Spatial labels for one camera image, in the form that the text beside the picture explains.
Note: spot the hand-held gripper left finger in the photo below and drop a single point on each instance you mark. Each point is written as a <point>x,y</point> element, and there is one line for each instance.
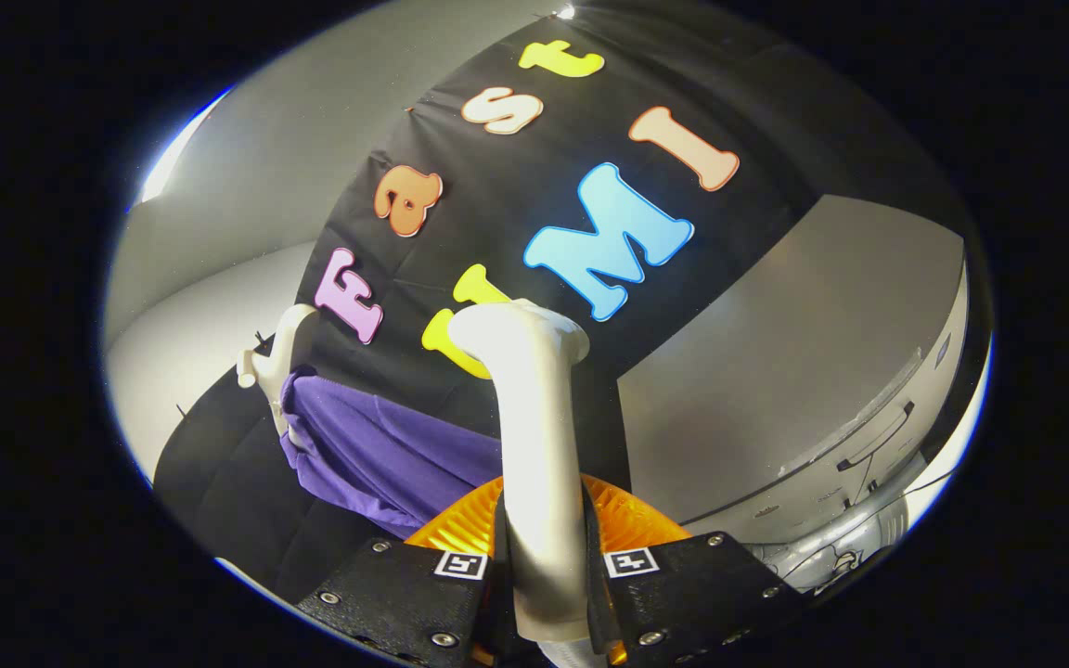
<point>405,594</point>

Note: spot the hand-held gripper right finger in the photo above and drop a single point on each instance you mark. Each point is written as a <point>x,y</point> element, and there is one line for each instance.
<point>692,594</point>

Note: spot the purple jacket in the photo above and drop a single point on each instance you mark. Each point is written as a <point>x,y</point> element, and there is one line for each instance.
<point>386,455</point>

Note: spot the white garment steamer head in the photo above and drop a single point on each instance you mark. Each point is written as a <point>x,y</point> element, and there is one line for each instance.
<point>539,445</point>

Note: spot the white clothes hanger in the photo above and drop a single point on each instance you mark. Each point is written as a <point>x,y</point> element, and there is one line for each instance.
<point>279,353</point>

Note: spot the grey drawer cabinet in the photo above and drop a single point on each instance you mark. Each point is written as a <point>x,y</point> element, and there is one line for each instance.
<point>776,371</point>

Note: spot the black backdrop cloth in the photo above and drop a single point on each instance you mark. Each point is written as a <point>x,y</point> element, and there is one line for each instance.
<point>534,139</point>

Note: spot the ceiling light panel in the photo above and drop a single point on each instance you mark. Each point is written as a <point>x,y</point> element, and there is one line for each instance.
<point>177,153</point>
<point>566,11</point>

